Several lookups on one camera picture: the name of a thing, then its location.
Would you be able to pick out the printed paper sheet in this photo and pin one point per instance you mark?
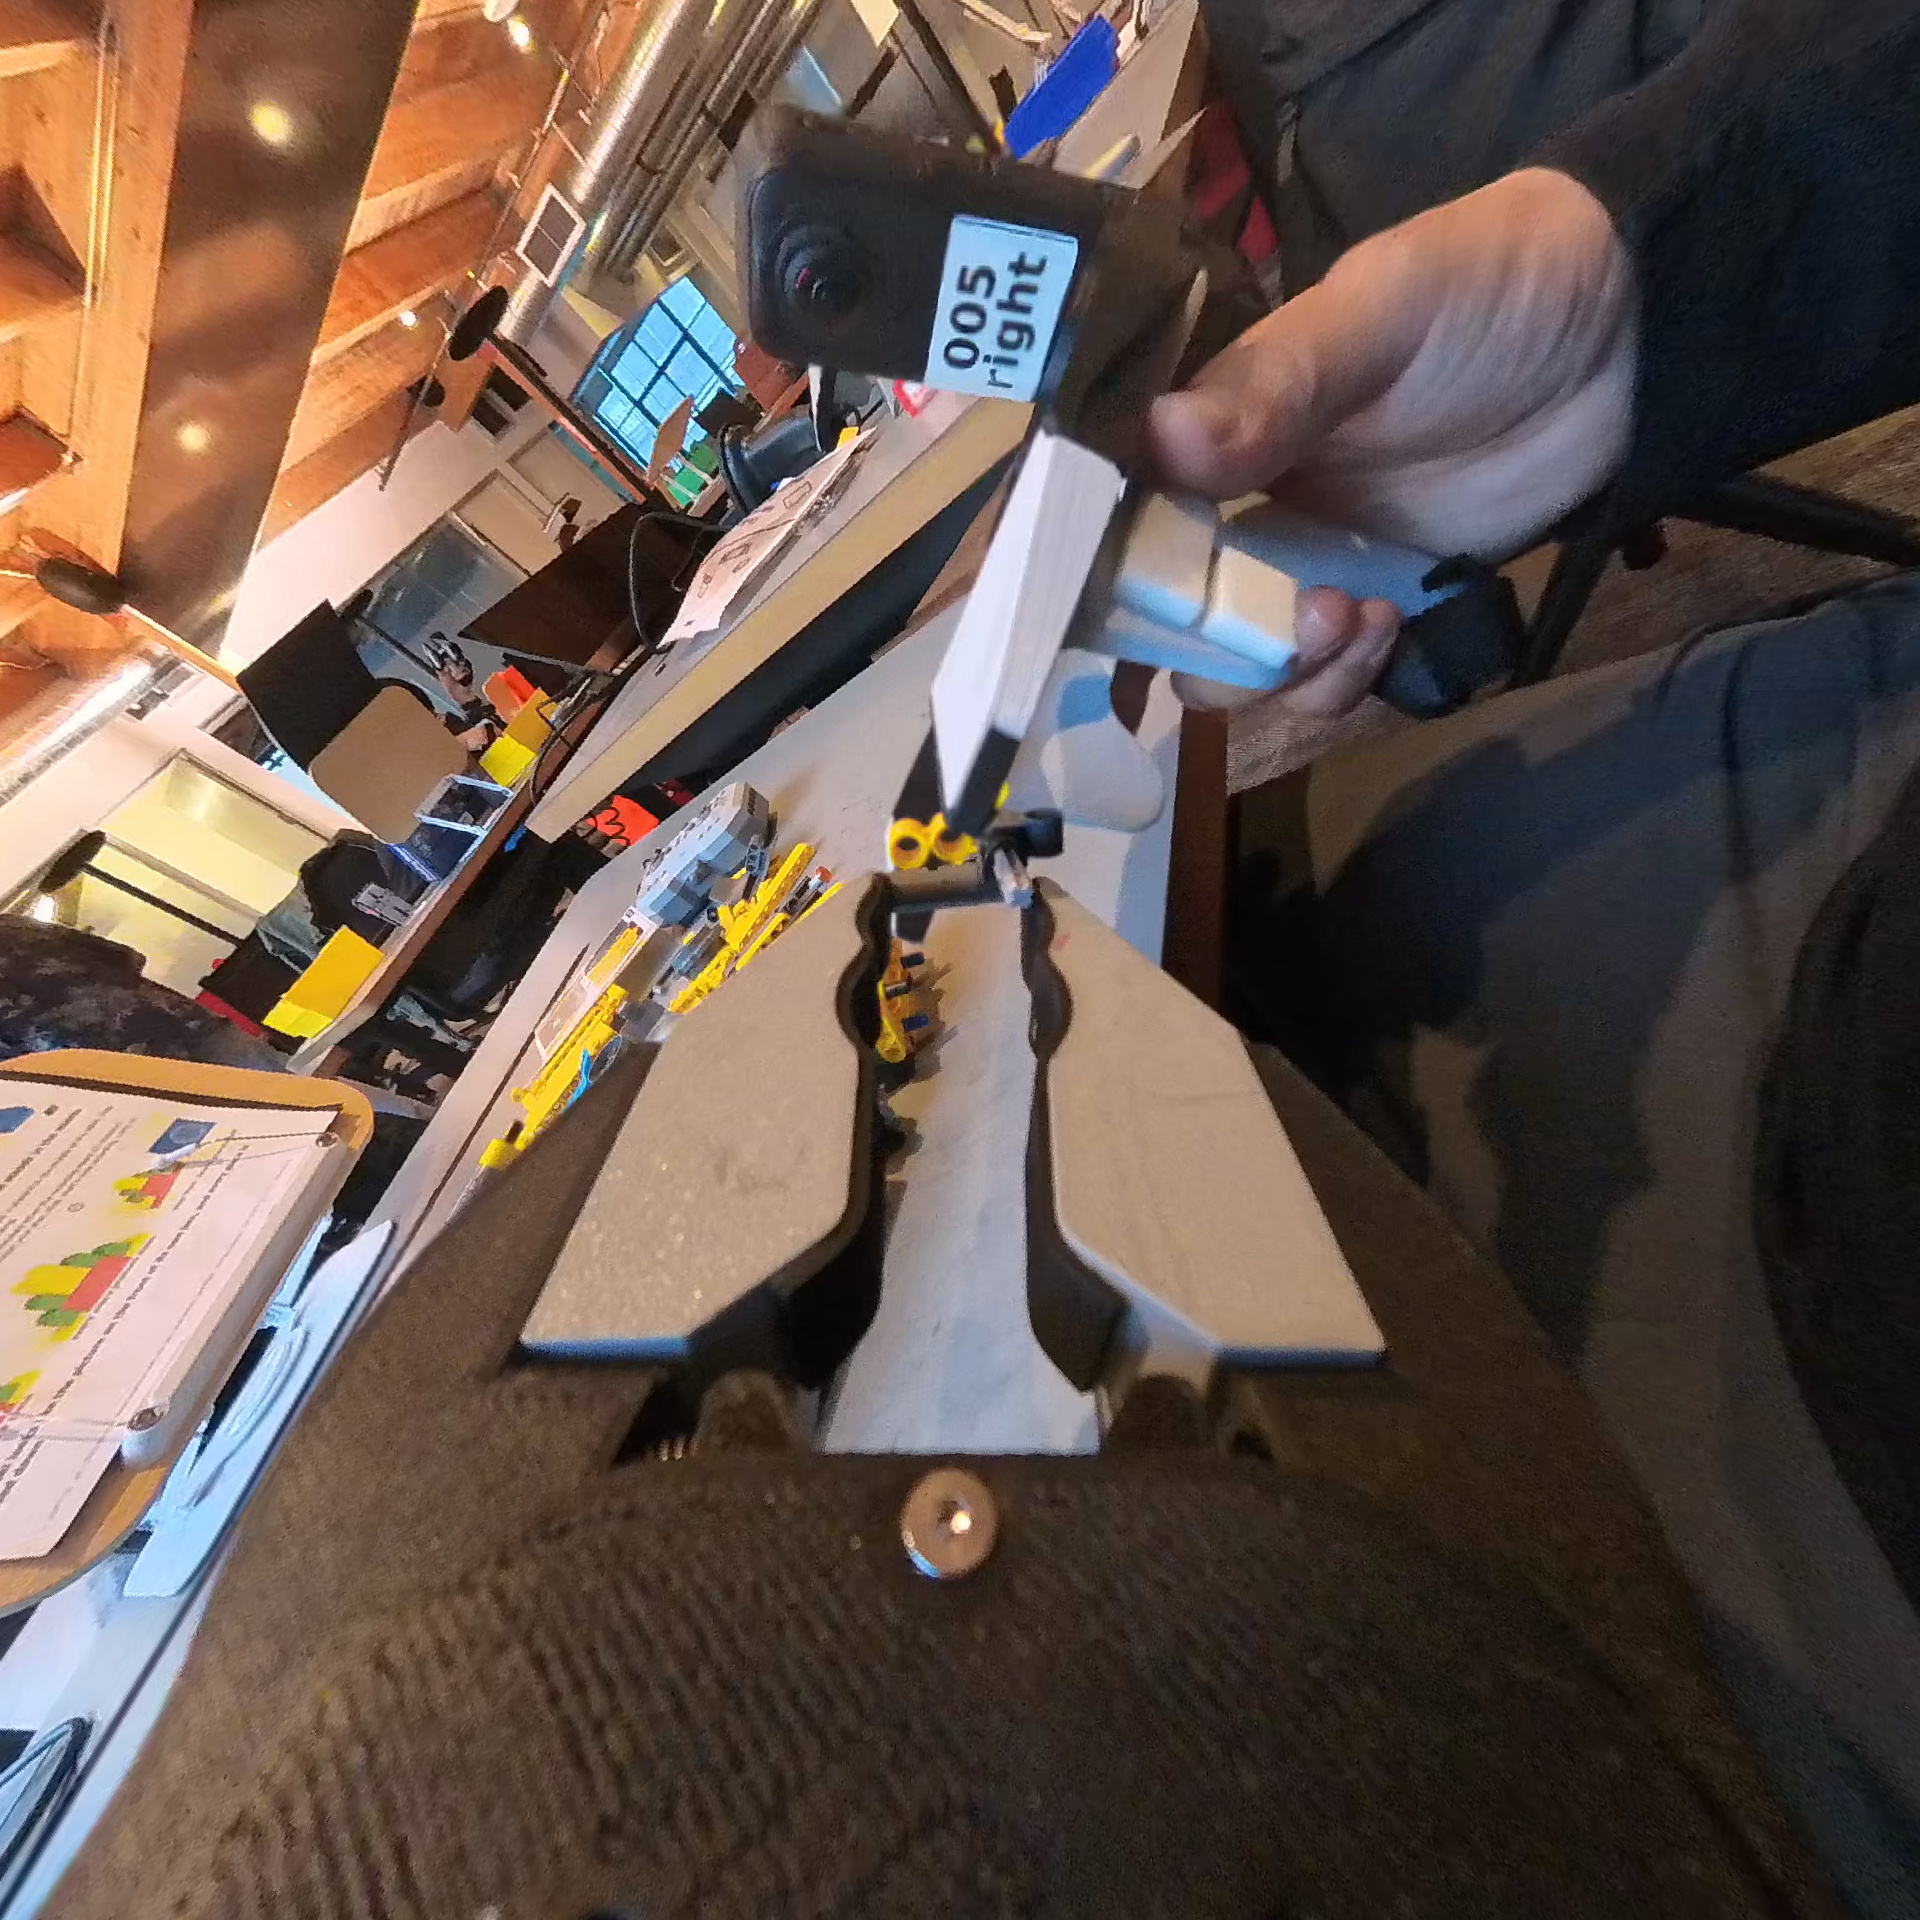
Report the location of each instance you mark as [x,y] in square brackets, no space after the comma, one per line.
[763,539]

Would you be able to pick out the blue plastic sheet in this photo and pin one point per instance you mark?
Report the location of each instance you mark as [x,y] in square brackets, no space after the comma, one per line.
[1066,82]

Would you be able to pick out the tan chair backrest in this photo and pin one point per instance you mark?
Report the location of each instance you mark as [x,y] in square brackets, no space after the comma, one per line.
[382,764]

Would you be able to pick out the black panel board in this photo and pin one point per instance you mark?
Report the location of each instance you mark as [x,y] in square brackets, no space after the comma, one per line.
[301,681]

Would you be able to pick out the yellow gear brick subassembly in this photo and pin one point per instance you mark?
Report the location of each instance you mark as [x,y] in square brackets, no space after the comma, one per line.
[896,1003]

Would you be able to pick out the small yellow grey axle assembly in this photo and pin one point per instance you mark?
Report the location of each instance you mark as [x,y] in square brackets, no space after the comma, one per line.
[927,844]

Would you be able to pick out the black office chair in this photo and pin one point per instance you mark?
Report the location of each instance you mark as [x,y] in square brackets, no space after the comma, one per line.
[1800,522]

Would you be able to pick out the dark brown table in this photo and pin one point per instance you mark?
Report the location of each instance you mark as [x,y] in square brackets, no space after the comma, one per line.
[569,586]

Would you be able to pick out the black pendant lamp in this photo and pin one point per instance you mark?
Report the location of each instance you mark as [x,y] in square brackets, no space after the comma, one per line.
[82,588]

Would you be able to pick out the pile of yellow beam bricks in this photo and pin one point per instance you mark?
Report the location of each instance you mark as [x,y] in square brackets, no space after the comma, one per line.
[750,930]

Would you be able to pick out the black lamp on pole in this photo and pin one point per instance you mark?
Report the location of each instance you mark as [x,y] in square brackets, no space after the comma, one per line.
[72,863]

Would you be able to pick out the clear blue storage rack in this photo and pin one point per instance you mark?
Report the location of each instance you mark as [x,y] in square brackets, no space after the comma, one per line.
[458,818]

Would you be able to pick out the person's right hand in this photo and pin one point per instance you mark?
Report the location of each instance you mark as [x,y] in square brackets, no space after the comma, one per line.
[1471,359]

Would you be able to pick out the yellow plastic bin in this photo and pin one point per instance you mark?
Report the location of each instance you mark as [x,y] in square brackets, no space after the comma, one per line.
[322,983]
[517,751]

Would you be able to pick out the wooden board sign stand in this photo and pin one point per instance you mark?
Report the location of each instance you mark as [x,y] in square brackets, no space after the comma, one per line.
[135,1275]

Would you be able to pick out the window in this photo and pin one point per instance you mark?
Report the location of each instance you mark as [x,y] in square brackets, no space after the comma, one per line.
[661,352]

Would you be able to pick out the person's right forearm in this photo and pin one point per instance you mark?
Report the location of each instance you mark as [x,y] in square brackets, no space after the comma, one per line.
[1770,300]

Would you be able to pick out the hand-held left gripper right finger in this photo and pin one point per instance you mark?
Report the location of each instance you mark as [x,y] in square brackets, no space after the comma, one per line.
[1185,1171]

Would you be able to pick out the grey desk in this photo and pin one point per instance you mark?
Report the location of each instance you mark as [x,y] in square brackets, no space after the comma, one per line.
[975,1201]

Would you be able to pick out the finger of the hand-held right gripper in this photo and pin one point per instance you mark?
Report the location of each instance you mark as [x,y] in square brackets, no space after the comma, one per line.
[1037,600]
[919,786]

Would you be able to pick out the grey brick battery hub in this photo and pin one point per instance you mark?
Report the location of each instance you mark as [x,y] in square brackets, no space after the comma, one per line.
[697,863]

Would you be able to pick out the orange cloth item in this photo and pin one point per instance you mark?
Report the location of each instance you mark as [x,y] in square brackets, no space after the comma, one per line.
[622,825]

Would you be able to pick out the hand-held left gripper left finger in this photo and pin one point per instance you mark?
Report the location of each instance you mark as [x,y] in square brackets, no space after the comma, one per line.
[705,1171]

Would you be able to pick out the metal ventilation duct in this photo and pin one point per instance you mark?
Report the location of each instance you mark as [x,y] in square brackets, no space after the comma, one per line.
[675,135]

